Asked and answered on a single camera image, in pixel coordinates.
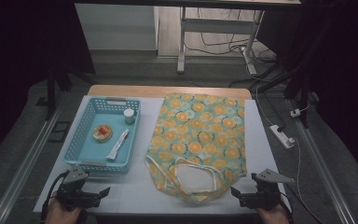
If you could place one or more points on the white power strip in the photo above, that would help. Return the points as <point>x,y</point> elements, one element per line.
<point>281,136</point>

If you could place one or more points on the white table board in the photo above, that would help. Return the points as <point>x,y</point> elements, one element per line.
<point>143,193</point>

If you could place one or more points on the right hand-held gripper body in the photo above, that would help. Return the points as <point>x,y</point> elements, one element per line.
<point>267,193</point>

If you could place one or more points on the blue plastic basket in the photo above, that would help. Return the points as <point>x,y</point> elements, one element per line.
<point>102,146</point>

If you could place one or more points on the person's right hand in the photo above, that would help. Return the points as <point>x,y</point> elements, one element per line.
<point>273,216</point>

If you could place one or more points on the wooden table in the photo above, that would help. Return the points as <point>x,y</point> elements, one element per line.
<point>136,90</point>

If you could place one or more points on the black metal stand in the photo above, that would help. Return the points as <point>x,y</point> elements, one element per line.
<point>51,93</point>
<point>303,90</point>

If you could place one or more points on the small white-capped jar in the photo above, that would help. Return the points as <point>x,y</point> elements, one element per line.
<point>129,116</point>

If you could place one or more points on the aluminium floor rail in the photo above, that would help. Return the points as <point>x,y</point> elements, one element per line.
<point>323,174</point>
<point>24,168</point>

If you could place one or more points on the white cabinet panel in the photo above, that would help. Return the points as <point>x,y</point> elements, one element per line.
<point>115,28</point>

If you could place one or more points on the white desk frame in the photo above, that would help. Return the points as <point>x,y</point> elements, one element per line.
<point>217,26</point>

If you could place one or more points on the person's left hand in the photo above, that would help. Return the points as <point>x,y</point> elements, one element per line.
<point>62,214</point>

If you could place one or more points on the orange floral tote bag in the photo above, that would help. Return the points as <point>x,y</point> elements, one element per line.
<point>199,133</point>

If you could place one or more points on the white plug adapter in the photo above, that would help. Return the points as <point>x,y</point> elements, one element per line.
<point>295,113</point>

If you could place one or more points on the black floor plate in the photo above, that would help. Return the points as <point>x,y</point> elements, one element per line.
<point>59,131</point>

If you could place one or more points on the white tube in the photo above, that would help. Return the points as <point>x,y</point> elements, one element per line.
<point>118,145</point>

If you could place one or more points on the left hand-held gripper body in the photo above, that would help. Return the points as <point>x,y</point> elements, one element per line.
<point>73,193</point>

